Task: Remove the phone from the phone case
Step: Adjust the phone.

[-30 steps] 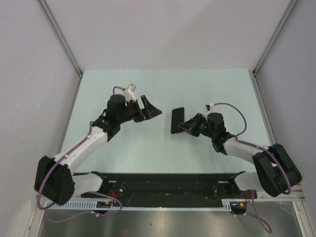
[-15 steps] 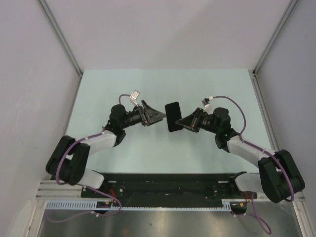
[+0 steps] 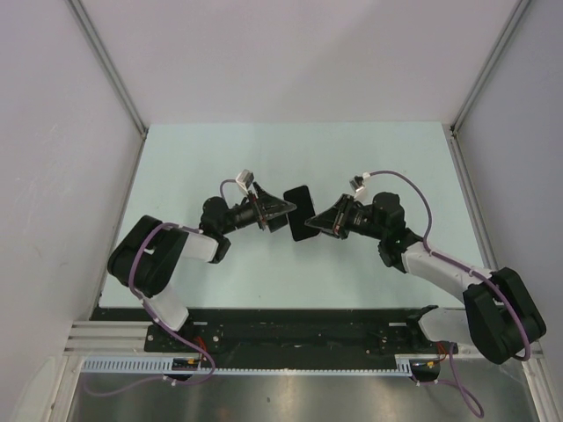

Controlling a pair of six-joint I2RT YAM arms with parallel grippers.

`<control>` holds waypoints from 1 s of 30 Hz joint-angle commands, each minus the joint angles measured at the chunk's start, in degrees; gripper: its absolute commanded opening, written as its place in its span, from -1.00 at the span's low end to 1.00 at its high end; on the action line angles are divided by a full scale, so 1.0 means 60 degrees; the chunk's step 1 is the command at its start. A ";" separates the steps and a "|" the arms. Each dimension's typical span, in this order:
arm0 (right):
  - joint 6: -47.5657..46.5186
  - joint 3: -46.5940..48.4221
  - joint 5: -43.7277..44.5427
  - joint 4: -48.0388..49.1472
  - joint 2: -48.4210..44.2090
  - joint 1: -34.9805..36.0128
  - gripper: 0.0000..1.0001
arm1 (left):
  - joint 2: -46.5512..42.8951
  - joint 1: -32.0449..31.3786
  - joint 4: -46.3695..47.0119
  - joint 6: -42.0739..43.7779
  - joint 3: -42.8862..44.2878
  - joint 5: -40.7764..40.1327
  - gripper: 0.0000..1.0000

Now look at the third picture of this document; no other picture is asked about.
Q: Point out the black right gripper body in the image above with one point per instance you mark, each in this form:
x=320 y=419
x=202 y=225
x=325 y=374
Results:
x=351 y=221

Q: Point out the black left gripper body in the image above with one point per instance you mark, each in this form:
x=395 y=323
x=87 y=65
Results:
x=260 y=221

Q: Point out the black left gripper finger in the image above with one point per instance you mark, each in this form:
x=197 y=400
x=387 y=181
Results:
x=277 y=221
x=270 y=204

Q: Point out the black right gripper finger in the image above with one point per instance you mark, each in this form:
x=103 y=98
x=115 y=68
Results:
x=321 y=221
x=329 y=233

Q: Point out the clear phone case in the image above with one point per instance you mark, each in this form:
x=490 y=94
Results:
x=303 y=233

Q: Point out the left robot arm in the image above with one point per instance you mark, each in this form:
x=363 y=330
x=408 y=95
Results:
x=147 y=256

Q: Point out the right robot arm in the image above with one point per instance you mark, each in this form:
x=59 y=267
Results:
x=499 y=317

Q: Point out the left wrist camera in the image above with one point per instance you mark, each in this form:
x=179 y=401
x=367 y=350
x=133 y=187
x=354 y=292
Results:
x=244 y=181

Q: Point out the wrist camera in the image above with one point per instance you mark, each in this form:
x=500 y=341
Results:
x=357 y=184
x=244 y=181

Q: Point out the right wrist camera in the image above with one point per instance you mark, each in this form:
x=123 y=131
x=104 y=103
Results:
x=357 y=184

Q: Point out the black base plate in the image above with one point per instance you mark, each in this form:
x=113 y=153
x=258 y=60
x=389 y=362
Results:
x=384 y=331

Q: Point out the right aluminium side rail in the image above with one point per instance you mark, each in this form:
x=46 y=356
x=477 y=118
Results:
x=478 y=223

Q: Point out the white slotted cable duct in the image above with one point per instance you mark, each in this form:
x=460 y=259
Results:
x=395 y=366

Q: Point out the aluminium front rail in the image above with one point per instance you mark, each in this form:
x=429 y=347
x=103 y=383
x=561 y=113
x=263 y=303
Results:
x=106 y=338

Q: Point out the left aluminium corner post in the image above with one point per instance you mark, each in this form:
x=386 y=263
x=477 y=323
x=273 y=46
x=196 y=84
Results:
x=102 y=55

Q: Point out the aluminium corner post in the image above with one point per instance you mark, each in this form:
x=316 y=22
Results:
x=102 y=55
x=501 y=44

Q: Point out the right aluminium corner post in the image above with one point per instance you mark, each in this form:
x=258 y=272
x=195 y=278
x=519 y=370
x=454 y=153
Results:
x=501 y=44

